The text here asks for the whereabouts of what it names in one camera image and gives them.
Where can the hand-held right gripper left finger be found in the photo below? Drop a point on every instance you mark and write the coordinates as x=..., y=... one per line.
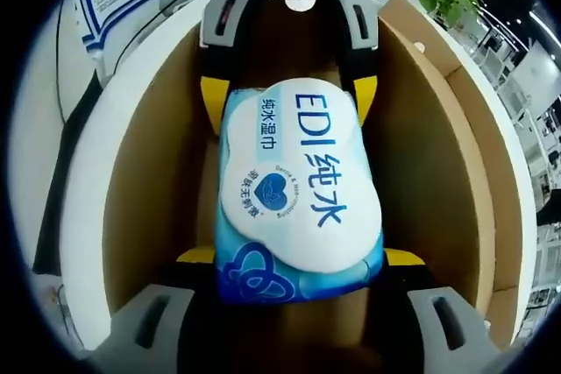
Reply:
x=144, y=326

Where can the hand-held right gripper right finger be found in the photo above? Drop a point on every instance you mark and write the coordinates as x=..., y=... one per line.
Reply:
x=447, y=326

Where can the brown cardboard shoe box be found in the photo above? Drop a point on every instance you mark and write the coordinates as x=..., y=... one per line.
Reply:
x=166, y=172

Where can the soft wet wipes pack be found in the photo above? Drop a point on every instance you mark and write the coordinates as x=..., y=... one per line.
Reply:
x=298, y=181

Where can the person's white shirt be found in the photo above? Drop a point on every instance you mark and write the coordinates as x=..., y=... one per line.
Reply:
x=76, y=76

